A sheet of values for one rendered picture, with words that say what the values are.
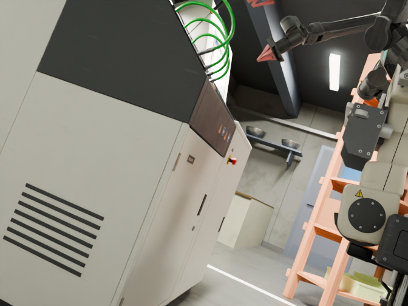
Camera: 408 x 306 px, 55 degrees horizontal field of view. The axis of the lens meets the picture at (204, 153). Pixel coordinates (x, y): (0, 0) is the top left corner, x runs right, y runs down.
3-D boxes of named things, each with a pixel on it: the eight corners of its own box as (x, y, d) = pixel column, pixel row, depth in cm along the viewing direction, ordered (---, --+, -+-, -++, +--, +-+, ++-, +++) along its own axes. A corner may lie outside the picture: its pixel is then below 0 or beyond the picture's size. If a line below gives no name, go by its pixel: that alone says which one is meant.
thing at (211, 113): (191, 126, 123) (209, 80, 125) (178, 122, 124) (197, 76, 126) (223, 156, 183) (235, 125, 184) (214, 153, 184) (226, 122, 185)
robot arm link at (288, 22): (320, 28, 159) (314, 42, 167) (308, 7, 163) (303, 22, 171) (294, 35, 157) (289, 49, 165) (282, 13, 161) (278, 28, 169)
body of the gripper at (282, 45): (272, 45, 170) (287, 36, 168) (281, 63, 166) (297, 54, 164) (267, 37, 164) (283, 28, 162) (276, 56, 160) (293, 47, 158)
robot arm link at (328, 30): (407, 12, 163) (394, 30, 173) (401, 2, 165) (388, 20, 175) (311, 31, 157) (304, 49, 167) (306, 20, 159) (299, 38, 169)
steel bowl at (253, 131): (265, 144, 767) (268, 136, 769) (261, 138, 727) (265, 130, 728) (245, 137, 783) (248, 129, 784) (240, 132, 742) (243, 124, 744)
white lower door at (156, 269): (107, 340, 116) (191, 127, 122) (101, 336, 117) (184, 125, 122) (170, 298, 179) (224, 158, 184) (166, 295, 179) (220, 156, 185)
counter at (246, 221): (260, 244, 731) (274, 207, 737) (232, 248, 522) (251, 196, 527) (227, 230, 755) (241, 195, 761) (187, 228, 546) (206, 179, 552)
